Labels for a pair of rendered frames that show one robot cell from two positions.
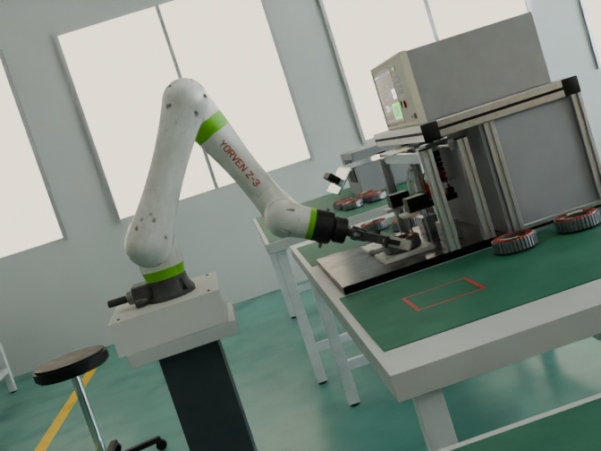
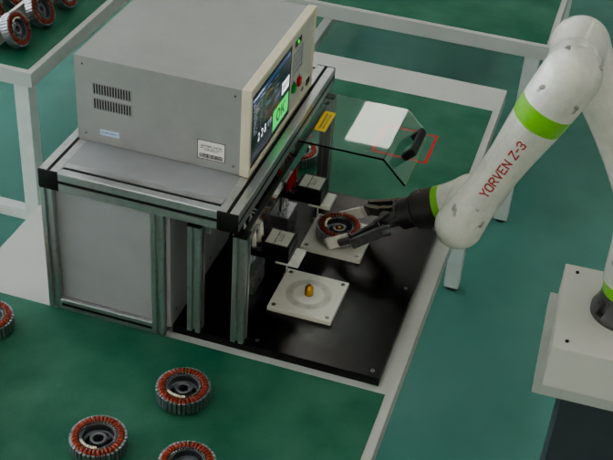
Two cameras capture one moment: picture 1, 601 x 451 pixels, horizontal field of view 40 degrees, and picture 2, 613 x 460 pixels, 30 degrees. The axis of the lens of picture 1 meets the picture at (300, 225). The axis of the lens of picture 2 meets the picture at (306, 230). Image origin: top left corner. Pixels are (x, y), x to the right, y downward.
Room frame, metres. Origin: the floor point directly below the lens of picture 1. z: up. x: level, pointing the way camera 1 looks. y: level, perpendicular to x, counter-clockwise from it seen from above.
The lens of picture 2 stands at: (4.52, 0.39, 2.42)
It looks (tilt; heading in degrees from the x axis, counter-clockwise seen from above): 36 degrees down; 199
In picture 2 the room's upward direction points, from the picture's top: 4 degrees clockwise
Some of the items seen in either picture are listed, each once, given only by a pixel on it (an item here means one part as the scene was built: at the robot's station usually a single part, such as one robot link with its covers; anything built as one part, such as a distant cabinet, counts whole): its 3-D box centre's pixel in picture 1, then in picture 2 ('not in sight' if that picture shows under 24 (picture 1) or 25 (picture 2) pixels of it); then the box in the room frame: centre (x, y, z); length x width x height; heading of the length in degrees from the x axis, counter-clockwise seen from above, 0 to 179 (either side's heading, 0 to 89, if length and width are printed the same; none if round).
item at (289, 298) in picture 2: (387, 243); (308, 296); (2.59, -0.25, 0.78); 0.15 x 0.15 x 0.01; 4
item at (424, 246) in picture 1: (403, 251); (338, 237); (2.35, -0.26, 0.78); 0.15 x 0.15 x 0.01; 4
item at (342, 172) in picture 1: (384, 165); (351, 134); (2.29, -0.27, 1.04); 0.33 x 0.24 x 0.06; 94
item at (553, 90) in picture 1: (463, 115); (199, 122); (2.49, -0.57, 1.09); 0.68 x 0.44 x 0.05; 4
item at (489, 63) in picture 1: (453, 75); (201, 70); (2.48, -0.58, 1.22); 0.44 x 0.39 x 0.20; 4
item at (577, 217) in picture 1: (577, 220); not in sight; (2.04, -0.67, 0.77); 0.11 x 0.11 x 0.04
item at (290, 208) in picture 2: (448, 228); (283, 217); (2.36, -0.41, 0.80); 0.07 x 0.05 x 0.06; 4
